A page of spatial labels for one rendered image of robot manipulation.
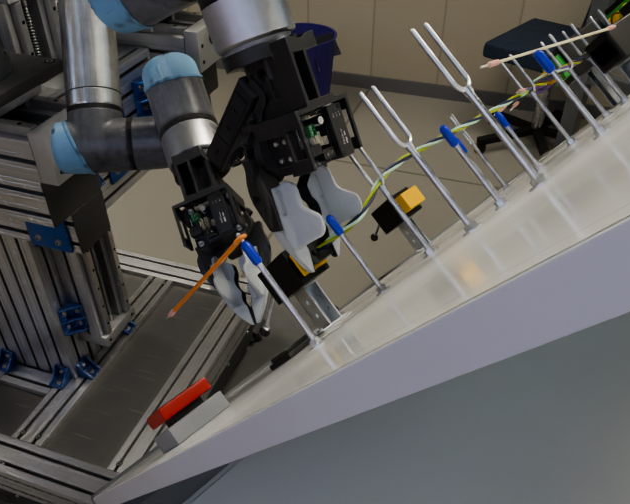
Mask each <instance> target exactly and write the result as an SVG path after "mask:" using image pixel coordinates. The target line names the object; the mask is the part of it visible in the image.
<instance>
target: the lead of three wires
mask: <svg viewBox="0 0 630 504"><path fill-rule="evenodd" d="M381 184H382V183H381V179H380V177H379V178H378V179H377V180H376V182H375V183H374V185H373V187H372V189H371V192H370V194H369V196H368V197H367V199H366V201H365V202H364V204H363V206H362V211H361V212H360V213H359V214H357V215H356V216H355V217H354V218H353V219H352V220H351V221H350V222H349V223H347V224H346V225H345V226H344V227H343V228H342V229H343V230H344V234H346V233H347V232H348V231H350V230H351V229H352V228H353V227H354V226H355V224H356V223H358V222H359V221H360V220H361V219H362V218H363V217H364V216H365V214H366V213H367V211H368V209H369V206H370V205H371V203H372V202H373V200H374V198H375V196H376V194H377V191H378V188H379V186H380V185H381ZM339 237H340V236H337V235H336V234H335V233H333V234H332V235H331V236H329V237H328V238H327V239H326V240H325V241H324V242H323V243H321V244H319V245H318V246H317V247H316V249H317V248H319V249H318V250H317V252H321V251H322V250H324V249H325V248H326V247H328V246H329V245H330V244H331V243H333V242H334V241H335V240H336V239H338V238H339Z"/></svg>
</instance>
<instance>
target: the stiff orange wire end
mask: <svg viewBox="0 0 630 504"><path fill-rule="evenodd" d="M246 237H247V234H245V233H244V234H242V235H240V236H239V237H237V238H236V239H235V240H234V242H233V244H232V245H231V246H230V247H229V248H228V250H227V251H226V252H225V253H224V254H223V255H222V256H221V257H220V258H219V259H218V260H217V262H216V263H215V264H214V265H213V266H212V267H211V268H210V269H209V270H208V271H207V273H206V274H205V275H204V276H203V277H202V278H201V279H200V280H199V281H198V282H197V283H196V285H195V286H194V287H193V288H192V289H191V290H190V291H189V292H188V293H187V294H186V295H185V297H184V298H183V299H182V300H181V301H180V302H179V303H178V304H177V305H176V306H175V307H174V309H172V310H171V311H170V312H169V313H168V317H167V318H166V319H169V318H170V317H173V316H174V315H175V314H176V312H177V310H178V309H179V308H180V307H181V306H182V305H183V304H184V303H185V302H186V301H187V300H188V299H189V298H190V297H191V295H192V294H193V293H194V292H195V291H196V290H197V289H198V288H199V287H200V286H201V285H202V284H203V283H204V282H205V280H206V279H207V278H208V277H209V276H210V275H211V274H212V273H213V272H214V271H215V270H216V269H217V268H218V267H219V265H220V264H221V263H222V262H223V261H224V260H225V259H226V258H227V257H228V256H229V255H230V254H231V253H232V251H233V250H234V249H235V248H236V247H237V246H238V245H239V244H240V242H241V241H240V240H241V239H243V240H244V239H245V238H246Z"/></svg>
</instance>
